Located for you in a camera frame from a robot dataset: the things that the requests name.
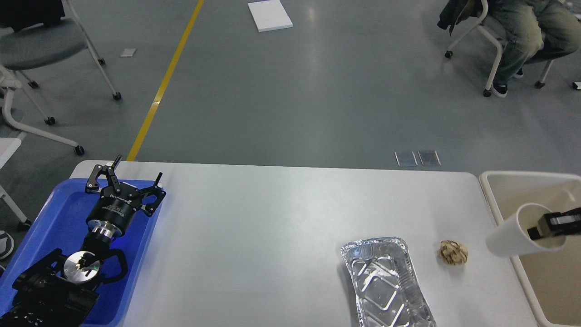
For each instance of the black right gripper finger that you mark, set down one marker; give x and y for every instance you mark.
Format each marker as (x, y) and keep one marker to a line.
(552, 225)

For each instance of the left floor socket cover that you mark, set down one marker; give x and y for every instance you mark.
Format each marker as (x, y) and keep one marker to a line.
(406, 158)

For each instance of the crumpled brown paper ball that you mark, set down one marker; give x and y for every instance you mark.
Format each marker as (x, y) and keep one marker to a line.
(453, 253)

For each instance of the white paper cup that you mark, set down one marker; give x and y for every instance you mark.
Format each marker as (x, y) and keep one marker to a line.
(511, 237)

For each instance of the seated person in jeans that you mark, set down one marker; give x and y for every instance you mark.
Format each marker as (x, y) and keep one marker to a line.
(537, 31)

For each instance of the right floor socket cover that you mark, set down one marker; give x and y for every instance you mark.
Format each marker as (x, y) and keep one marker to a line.
(429, 158)

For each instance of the floor socket cover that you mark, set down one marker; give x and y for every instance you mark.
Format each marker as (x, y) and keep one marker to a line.
(406, 158)
(429, 158)

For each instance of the beige plastic bin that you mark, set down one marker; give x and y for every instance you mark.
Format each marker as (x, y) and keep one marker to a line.
(551, 280)

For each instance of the small grey floor plate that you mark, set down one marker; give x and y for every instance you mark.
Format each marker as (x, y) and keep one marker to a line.
(127, 52)

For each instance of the grey office chair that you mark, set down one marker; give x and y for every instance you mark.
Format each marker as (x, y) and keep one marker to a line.
(43, 35)

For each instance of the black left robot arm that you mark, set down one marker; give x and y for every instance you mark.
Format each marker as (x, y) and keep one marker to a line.
(79, 263)

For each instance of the blue plastic tray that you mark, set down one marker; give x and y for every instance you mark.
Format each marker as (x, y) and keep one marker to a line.
(61, 223)

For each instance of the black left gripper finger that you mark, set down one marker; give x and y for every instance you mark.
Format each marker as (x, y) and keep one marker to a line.
(92, 185)
(154, 190)

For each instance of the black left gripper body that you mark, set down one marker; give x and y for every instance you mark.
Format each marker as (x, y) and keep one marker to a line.
(115, 208)

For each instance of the white chair under person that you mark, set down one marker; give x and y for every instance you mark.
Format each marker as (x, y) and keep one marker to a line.
(493, 32)

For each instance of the aluminium foil tray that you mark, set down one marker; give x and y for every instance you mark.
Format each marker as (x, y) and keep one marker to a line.
(387, 292)

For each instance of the white board on floor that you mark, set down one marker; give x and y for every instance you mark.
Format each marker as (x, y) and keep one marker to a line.
(269, 15)

